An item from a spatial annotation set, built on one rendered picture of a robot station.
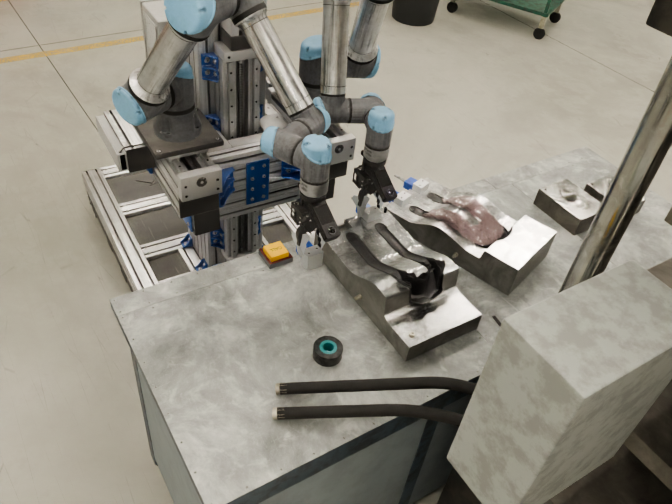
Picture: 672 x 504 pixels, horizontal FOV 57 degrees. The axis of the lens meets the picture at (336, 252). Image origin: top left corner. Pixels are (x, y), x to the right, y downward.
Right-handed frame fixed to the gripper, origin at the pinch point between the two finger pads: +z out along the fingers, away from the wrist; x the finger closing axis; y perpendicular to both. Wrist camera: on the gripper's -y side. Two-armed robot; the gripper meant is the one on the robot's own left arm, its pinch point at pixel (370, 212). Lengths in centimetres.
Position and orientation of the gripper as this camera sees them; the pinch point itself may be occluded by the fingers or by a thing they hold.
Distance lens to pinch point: 200.3
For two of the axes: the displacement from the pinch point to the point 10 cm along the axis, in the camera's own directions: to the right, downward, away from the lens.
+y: -5.2, -6.1, 6.0
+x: -8.5, 2.9, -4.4
